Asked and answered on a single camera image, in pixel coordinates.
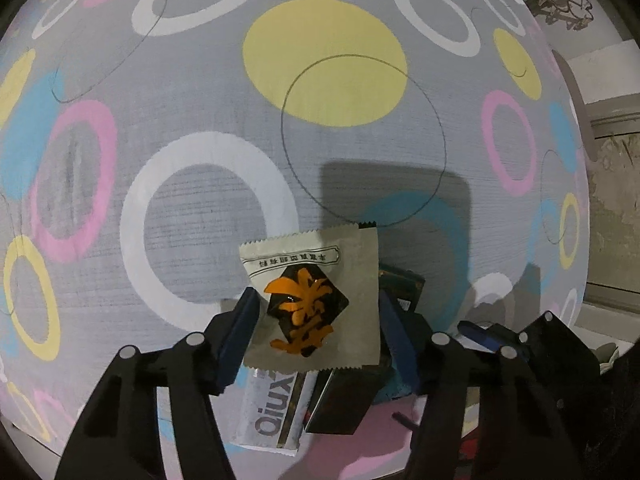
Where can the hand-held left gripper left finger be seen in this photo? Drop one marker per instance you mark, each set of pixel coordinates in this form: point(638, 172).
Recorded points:
point(240, 340)

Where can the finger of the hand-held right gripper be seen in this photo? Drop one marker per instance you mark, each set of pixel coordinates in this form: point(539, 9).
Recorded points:
point(555, 345)
point(477, 337)

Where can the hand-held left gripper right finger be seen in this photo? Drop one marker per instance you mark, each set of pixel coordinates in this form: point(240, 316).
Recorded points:
point(400, 350)

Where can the dark green packet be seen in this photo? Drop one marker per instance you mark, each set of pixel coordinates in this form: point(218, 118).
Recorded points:
point(405, 285)

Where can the silver white sachet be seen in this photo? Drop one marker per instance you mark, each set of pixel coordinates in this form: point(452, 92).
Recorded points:
point(265, 410)

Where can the black packet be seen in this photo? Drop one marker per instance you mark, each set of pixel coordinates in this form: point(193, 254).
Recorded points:
point(340, 405)

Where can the grey packet with orange print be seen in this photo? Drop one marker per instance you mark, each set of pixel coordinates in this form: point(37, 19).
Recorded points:
point(310, 260)

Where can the bed with circle print sheet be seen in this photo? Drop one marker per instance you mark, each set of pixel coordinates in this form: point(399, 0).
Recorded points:
point(200, 110)

